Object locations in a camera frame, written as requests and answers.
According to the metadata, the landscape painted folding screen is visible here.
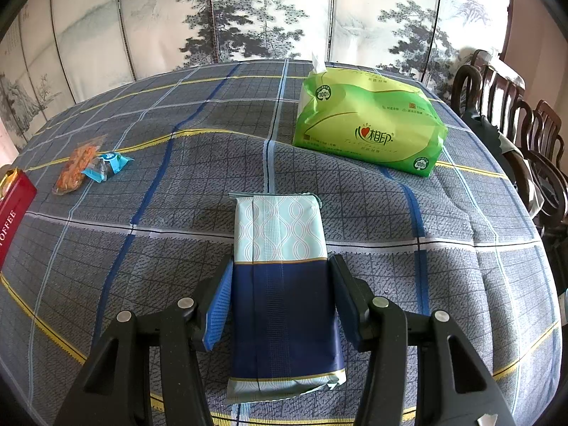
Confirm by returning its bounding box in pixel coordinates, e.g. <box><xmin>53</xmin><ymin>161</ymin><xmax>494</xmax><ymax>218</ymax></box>
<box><xmin>1</xmin><ymin>0</ymin><xmax>509</xmax><ymax>149</ymax></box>

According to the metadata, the dark wooden chair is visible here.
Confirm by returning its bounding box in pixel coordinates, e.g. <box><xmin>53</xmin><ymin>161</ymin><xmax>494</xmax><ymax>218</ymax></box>
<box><xmin>450</xmin><ymin>49</ymin><xmax>567</xmax><ymax>235</ymax></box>
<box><xmin>531</xmin><ymin>99</ymin><xmax>565</xmax><ymax>172</ymax></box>

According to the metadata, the red toffee tin box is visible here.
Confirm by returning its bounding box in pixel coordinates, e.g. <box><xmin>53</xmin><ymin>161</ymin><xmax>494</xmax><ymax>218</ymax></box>
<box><xmin>0</xmin><ymin>168</ymin><xmax>38</xmax><ymax>266</ymax></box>

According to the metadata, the green tissue pack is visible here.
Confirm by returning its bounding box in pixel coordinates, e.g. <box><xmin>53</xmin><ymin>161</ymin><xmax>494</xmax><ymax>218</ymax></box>
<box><xmin>293</xmin><ymin>56</ymin><xmax>448</xmax><ymax>177</ymax></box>

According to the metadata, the small blue candy packet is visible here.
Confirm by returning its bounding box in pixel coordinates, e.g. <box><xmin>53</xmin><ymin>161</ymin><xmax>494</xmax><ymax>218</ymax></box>
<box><xmin>82</xmin><ymin>152</ymin><xmax>133</xmax><ymax>183</ymax></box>

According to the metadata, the blue white snack pack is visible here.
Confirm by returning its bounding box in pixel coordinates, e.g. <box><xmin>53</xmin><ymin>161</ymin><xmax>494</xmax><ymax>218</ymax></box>
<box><xmin>226</xmin><ymin>193</ymin><xmax>346</xmax><ymax>404</ymax></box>

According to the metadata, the plaid blue grey tablecloth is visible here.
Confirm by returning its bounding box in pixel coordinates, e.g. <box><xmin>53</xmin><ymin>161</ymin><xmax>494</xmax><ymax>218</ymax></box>
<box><xmin>1</xmin><ymin>61</ymin><xmax>562</xmax><ymax>425</ymax></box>

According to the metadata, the orange snack bag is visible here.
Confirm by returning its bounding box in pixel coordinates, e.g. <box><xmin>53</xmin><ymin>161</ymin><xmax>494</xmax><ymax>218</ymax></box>
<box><xmin>52</xmin><ymin>135</ymin><xmax>106</xmax><ymax>195</ymax></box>

